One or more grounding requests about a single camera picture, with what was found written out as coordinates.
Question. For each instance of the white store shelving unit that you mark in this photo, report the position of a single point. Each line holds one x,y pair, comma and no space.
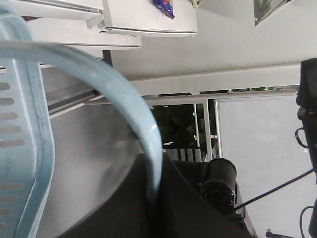
96,25

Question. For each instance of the black front camera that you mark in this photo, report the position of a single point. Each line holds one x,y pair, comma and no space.
219,187

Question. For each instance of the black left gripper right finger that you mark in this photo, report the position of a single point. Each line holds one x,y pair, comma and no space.
182,213

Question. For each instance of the blue snack bag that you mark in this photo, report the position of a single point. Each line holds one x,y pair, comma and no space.
166,7

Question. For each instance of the light blue plastic basket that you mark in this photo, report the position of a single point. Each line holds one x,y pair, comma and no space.
26,138

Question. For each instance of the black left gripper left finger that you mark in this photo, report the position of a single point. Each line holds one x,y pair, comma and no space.
124,215

